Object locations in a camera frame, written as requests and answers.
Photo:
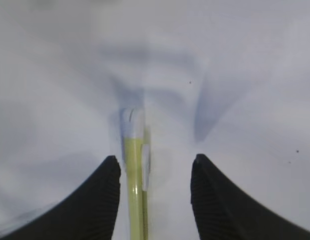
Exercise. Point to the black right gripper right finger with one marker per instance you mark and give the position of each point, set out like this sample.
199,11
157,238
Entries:
223,211

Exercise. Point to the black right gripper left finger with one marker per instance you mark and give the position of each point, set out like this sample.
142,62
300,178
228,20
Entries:
89,213

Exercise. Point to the yellow green pen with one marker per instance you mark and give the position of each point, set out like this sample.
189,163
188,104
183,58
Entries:
136,156

